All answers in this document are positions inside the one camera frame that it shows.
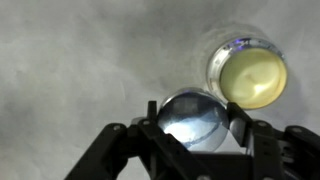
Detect shiny metal cup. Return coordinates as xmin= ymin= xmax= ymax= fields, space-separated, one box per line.
xmin=156 ymin=87 xmax=231 ymax=153

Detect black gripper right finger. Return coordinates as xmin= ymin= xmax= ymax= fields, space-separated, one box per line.
xmin=226 ymin=101 xmax=320 ymax=180

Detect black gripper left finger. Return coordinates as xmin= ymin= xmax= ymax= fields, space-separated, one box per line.
xmin=64 ymin=100 xmax=214 ymax=180

